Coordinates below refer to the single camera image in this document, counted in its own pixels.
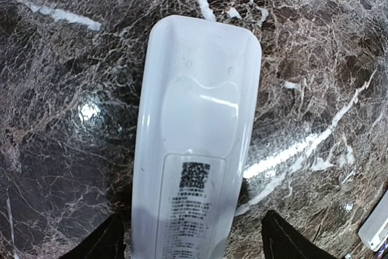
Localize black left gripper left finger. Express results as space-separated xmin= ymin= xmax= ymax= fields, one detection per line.
xmin=60 ymin=214 xmax=126 ymax=259

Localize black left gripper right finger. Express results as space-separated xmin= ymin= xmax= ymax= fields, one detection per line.
xmin=261 ymin=210 xmax=324 ymax=258

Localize white button remote control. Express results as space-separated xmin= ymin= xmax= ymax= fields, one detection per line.
xmin=358 ymin=192 xmax=388 ymax=252

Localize white remote with barcode label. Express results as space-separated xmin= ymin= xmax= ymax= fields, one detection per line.
xmin=131 ymin=15 xmax=262 ymax=258

